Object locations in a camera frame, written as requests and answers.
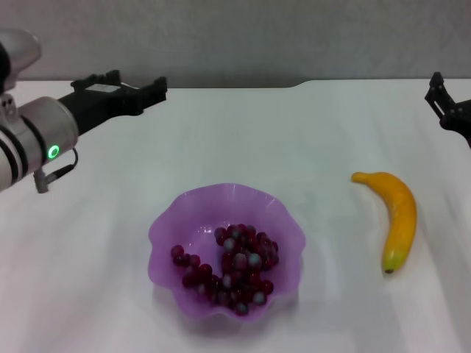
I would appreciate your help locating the yellow banana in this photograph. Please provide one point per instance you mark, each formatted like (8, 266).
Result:
(401, 217)

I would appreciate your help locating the purple scalloped plastic bowl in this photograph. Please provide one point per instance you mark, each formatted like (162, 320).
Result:
(191, 220)

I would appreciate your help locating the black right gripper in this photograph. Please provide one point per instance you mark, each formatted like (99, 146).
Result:
(461, 117)

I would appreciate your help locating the red grape bunch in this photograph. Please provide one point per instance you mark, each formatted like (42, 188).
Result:
(232, 264)

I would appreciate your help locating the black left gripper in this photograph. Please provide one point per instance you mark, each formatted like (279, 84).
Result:
(95, 106)

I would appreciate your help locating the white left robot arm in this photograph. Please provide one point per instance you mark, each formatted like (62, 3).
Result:
(29, 125)

